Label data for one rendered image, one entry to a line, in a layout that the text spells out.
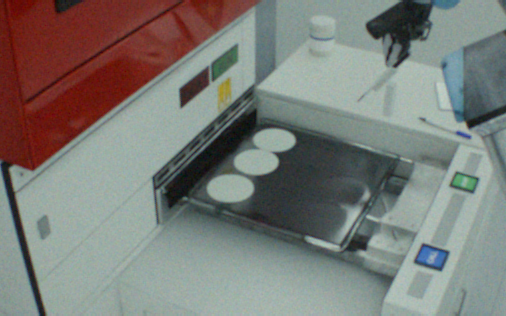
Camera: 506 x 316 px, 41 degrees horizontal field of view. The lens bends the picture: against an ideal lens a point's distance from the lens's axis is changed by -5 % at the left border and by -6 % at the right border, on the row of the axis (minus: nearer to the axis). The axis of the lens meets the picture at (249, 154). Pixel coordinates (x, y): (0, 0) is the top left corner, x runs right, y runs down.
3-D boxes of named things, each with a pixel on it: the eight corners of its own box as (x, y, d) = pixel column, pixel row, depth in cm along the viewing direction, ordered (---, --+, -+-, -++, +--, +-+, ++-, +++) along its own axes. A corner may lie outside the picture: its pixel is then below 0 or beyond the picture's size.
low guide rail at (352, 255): (194, 211, 159) (193, 200, 157) (198, 206, 160) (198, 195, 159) (405, 280, 140) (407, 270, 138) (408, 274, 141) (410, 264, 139)
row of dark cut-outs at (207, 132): (153, 186, 145) (152, 177, 144) (252, 94, 177) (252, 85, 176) (156, 187, 145) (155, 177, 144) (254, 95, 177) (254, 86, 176)
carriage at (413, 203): (363, 268, 139) (364, 257, 137) (415, 174, 165) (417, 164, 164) (400, 280, 135) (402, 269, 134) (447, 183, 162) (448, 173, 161)
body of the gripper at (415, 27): (426, 43, 167) (441, 3, 159) (401, 48, 164) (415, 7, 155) (407, 25, 172) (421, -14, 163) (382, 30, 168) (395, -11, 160)
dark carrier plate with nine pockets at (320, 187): (189, 197, 151) (189, 195, 151) (262, 123, 176) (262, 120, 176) (339, 246, 138) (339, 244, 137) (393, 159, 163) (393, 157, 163)
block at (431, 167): (413, 171, 161) (414, 160, 160) (417, 164, 164) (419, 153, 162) (445, 180, 158) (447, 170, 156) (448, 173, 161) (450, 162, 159)
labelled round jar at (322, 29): (304, 53, 193) (305, 22, 188) (314, 44, 198) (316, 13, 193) (328, 59, 190) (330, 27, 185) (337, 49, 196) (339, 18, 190)
